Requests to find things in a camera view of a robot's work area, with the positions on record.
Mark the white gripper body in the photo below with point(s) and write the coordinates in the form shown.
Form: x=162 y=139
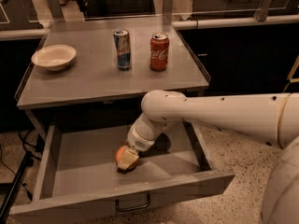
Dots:
x=138 y=140

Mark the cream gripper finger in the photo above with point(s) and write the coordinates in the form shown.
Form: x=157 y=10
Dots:
x=127 y=160

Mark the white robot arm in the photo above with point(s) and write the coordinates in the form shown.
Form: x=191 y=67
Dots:
x=271 y=118

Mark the grey open drawer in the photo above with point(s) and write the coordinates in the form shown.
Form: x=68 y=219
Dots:
x=78 y=179

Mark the grey cabinet table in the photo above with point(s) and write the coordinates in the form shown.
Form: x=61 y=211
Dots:
x=94 y=77

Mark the red cola can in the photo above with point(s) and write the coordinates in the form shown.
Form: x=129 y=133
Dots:
x=159 y=46

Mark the black stand leg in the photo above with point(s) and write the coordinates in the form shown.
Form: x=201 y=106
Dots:
x=13 y=187

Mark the blue silver drink can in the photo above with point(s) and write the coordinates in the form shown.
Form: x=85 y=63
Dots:
x=123 y=48

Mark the white bowl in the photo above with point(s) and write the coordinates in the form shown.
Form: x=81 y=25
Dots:
x=54 y=58

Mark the wheeled cart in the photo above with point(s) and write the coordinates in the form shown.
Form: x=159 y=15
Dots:
x=290 y=79

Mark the black drawer handle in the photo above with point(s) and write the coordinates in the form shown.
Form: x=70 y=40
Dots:
x=133 y=202

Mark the white horizontal rail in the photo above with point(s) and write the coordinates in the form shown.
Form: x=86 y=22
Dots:
x=234 y=22

